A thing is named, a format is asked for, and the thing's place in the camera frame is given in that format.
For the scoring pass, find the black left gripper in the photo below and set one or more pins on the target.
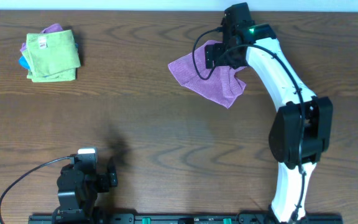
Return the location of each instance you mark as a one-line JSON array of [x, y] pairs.
[[112, 178]]

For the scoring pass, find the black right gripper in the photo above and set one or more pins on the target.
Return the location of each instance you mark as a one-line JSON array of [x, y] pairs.
[[217, 48]]

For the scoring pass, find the purple microfiber cloth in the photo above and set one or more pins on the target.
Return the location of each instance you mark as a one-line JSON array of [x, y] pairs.
[[219, 85]]

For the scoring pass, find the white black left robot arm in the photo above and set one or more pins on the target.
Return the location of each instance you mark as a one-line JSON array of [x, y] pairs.
[[78, 187]]

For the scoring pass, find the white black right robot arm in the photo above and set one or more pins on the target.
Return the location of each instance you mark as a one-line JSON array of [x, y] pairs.
[[301, 129]]

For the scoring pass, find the blue folded cloth in stack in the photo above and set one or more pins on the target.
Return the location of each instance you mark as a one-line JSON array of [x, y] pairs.
[[23, 63]]

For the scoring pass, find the purple folded cloth in stack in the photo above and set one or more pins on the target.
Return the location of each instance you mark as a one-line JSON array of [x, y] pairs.
[[51, 29]]

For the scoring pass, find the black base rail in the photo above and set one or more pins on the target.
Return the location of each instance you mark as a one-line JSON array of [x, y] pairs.
[[185, 218]]

